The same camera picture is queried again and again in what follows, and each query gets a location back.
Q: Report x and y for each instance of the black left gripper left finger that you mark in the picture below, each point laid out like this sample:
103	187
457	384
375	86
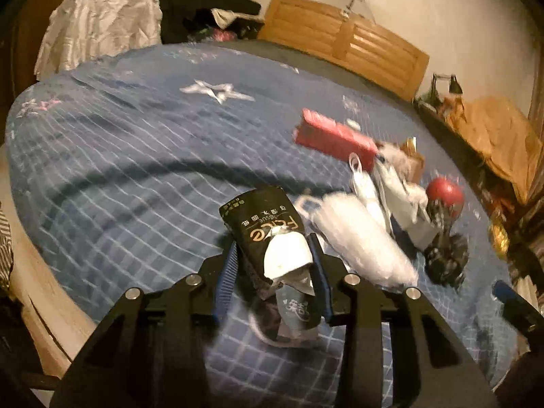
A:
147	351

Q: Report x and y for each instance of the red rectangular box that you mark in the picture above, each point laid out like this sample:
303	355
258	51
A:
318	132

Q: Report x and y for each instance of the white crumpled sheet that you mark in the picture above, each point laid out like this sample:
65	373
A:
81	31

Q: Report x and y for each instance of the wooden slatted headboard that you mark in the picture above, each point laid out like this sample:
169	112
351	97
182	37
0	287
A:
353	42

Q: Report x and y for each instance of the black clothes pile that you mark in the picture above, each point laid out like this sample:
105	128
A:
184	18

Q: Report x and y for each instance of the orange crumpled cloth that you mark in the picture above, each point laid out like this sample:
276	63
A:
501	135

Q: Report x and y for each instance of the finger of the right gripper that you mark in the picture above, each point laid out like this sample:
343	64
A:
518	312

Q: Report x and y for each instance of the black desk lamp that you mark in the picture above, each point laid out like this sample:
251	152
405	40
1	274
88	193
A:
441	86

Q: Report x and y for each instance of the blue checkered star bedspread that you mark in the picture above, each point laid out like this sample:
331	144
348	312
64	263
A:
118	169

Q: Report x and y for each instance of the black snack packet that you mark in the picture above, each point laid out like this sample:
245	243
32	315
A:
275	267

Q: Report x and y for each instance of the gold foil wrapper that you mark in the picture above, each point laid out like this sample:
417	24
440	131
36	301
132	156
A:
500	241

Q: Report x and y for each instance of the white face mask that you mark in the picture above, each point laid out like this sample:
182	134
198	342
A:
351	231

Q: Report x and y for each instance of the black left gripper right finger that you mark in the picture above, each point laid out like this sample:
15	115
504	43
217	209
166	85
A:
431	366

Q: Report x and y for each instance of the red round ball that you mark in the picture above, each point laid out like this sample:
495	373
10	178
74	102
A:
447	192

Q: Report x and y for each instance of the brown crumpled wrapper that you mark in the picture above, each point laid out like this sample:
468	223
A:
405	159

